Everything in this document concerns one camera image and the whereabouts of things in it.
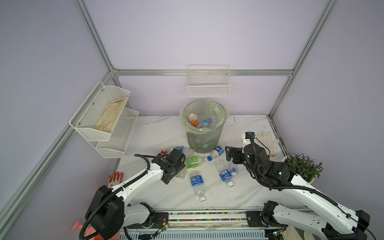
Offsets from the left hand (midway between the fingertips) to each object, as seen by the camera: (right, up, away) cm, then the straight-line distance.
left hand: (176, 171), depth 83 cm
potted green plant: (+67, +4, -9) cm, 67 cm away
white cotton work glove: (+61, +15, +21) cm, 67 cm away
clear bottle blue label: (+28, 0, +10) cm, 30 cm away
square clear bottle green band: (+3, -2, +1) cm, 4 cm away
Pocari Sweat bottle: (+12, -5, -2) cm, 13 cm away
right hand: (+28, +15, -12) cm, 34 cm away
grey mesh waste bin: (+16, +15, +12) cm, 25 cm away
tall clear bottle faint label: (+34, 0, +8) cm, 35 cm away
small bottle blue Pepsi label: (+24, +8, +11) cm, 27 cm away
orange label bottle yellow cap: (+9, +31, +9) cm, 34 cm away
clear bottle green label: (+10, +4, +6) cm, 12 cm away
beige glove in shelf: (-36, +32, -3) cm, 48 cm away
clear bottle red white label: (-10, +9, +10) cm, 17 cm away
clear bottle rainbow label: (+16, +27, +5) cm, 32 cm away
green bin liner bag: (+16, +37, +12) cm, 42 cm away
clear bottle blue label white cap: (+5, +8, +16) cm, 19 cm away
